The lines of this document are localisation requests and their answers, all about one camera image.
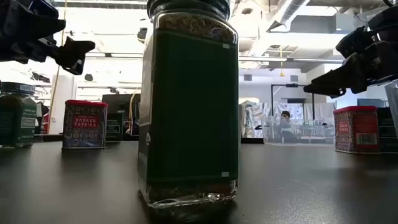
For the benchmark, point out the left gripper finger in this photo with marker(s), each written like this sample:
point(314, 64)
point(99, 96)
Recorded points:
point(34, 29)
point(74, 56)

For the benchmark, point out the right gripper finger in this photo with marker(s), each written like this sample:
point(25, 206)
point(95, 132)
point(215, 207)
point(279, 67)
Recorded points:
point(356, 42)
point(342, 79)

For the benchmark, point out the green-lidded glass spice jar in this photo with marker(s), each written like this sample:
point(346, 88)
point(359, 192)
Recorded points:
point(192, 102)
point(15, 118)

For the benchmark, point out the black ceiling-hung device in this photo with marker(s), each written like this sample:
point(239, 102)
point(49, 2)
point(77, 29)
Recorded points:
point(88, 77)
point(143, 33)

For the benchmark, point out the long tube light bar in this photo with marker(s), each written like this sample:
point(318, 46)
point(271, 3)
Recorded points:
point(124, 55)

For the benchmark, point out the grey plastic bin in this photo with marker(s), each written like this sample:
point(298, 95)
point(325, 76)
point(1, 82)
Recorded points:
point(393, 105)

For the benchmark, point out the small yellow pendant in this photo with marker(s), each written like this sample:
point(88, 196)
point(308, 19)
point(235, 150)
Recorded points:
point(281, 74)

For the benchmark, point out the clear plastic bin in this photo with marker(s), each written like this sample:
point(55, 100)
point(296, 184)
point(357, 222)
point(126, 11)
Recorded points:
point(311, 137)

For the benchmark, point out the person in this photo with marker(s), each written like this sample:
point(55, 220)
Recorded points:
point(285, 114)

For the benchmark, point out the black computer monitor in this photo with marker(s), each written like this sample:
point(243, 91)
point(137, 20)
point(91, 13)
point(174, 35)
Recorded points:
point(121, 104)

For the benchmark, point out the patterned fabric sheet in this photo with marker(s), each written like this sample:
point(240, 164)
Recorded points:
point(252, 118)

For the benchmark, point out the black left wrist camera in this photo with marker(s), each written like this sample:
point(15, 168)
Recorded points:
point(25, 9)

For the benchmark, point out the dark wall screen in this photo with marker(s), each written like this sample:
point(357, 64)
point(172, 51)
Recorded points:
point(371, 102)

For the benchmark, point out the grey wall vent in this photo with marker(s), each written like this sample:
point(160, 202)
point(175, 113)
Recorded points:
point(247, 77)
point(293, 78)

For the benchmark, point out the black metal frame stand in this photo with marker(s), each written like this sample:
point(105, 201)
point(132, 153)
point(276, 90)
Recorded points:
point(292, 85)

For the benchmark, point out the silver ventilation duct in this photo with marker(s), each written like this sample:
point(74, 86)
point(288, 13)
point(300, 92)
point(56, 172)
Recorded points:
point(289, 9)

